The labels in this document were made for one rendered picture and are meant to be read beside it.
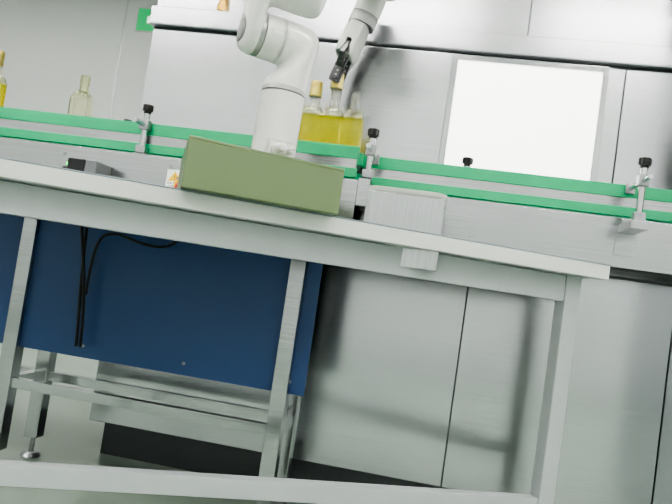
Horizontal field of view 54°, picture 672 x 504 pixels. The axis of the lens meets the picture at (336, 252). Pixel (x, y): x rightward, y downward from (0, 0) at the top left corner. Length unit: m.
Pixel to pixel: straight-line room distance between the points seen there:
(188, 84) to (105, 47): 3.76
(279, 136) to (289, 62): 0.16
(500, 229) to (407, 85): 0.53
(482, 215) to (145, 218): 0.84
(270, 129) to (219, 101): 0.73
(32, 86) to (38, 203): 4.78
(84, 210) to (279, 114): 0.43
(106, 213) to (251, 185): 0.28
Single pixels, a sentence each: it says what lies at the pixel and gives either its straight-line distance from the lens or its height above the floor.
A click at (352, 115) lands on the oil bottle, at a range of 1.83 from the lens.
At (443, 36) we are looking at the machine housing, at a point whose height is 1.37.
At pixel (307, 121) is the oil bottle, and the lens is 1.84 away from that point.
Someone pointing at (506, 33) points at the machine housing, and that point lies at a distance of 2.08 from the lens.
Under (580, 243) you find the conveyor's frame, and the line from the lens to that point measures 1.75.
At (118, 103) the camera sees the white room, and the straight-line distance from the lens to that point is 5.70.
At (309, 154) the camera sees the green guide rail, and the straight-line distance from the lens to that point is 1.71.
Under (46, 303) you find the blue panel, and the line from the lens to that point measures 1.93.
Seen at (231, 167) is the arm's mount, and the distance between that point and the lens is 1.27.
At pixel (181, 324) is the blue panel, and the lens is 1.76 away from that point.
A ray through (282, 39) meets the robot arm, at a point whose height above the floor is 1.10.
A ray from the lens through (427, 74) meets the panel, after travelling 2.00.
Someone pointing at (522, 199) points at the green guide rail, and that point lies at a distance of 1.76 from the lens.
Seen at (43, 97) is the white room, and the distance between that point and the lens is 6.04.
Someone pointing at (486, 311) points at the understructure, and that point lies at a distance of 1.92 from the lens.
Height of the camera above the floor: 0.61
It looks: 3 degrees up
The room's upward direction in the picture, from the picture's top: 8 degrees clockwise
